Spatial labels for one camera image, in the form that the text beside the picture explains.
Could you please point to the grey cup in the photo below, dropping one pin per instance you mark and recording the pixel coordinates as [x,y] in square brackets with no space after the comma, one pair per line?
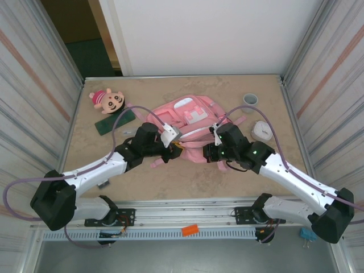
[250,103]

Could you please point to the small white card box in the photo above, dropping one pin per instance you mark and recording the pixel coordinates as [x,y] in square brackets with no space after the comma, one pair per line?
[104,185]

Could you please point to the green pencil case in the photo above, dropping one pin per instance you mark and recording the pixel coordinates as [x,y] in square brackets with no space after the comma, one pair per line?
[108,125]

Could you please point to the pink backpack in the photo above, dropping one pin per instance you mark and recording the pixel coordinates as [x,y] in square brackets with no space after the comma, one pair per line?
[193,116]

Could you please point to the blue binder clip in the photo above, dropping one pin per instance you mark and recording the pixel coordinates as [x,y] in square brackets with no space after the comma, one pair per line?
[305,234]

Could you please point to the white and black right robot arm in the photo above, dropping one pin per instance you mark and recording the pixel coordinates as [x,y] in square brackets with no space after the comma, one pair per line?
[332,216]

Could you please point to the plush doll with pink hat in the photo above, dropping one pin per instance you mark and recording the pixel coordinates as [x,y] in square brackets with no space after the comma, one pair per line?
[109,102]

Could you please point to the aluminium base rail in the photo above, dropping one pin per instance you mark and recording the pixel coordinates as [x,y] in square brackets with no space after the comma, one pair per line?
[185,211]

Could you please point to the white rounded square case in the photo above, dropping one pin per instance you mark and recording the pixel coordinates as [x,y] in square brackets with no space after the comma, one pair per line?
[261,131]

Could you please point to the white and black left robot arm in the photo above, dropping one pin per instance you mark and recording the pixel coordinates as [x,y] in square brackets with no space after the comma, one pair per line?
[54,199]

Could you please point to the orange plastic connector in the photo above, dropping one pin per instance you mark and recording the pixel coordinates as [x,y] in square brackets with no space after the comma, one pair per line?
[190,229]

